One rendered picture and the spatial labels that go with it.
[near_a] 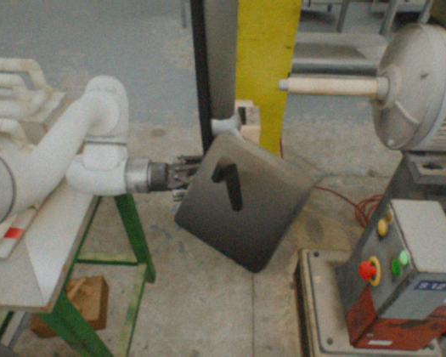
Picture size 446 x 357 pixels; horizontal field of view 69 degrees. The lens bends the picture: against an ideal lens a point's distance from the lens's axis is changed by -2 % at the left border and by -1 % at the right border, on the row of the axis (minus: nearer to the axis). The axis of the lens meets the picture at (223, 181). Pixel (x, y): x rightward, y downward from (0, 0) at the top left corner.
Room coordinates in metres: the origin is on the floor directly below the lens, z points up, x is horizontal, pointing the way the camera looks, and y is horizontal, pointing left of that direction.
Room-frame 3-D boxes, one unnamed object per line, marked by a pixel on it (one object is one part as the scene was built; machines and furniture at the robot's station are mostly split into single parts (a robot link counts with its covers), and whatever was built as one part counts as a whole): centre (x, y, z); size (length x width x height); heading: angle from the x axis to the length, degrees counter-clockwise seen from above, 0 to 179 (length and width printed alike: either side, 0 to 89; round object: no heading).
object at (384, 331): (0.44, -0.60, 0.49); 0.25 x 0.12 x 0.37; 87
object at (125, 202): (0.82, 0.38, 0.45); 0.05 x 0.05 x 0.90; 87
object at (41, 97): (0.78, 0.50, 1.12); 0.11 x 0.03 x 0.03; 174
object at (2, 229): (0.47, 0.54, 0.96); 0.11 x 0.03 x 0.03; 174
